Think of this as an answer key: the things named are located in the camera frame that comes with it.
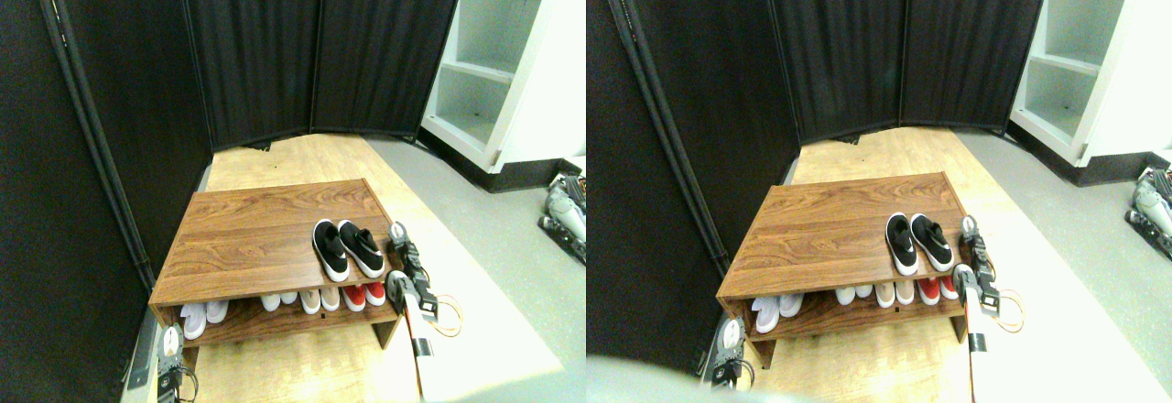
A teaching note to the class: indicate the black curtain stand pole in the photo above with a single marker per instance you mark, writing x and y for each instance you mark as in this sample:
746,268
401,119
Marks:
82,82
653,82

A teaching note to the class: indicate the white shoe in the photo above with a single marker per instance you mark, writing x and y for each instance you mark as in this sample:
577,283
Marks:
766,313
288,298
792,305
844,295
218,310
863,290
194,321
270,301

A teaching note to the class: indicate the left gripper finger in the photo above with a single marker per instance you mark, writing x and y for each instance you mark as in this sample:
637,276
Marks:
171,340
731,332

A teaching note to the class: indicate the white shelf unit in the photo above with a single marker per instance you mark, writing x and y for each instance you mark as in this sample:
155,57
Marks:
554,73
1135,64

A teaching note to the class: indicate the brown shoe rack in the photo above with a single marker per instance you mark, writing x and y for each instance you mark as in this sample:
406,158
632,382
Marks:
824,229
256,229

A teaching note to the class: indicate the beige shoe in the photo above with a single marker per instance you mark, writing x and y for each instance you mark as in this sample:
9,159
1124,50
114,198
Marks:
884,294
330,298
905,291
309,300

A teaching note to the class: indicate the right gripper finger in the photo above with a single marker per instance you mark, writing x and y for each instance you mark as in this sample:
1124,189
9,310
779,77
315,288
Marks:
969,227
397,233

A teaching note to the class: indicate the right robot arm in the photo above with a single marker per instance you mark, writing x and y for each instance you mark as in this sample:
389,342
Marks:
418,325
978,321

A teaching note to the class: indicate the black shoe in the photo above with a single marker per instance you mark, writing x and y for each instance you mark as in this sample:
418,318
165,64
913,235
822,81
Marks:
932,241
330,249
363,247
902,243

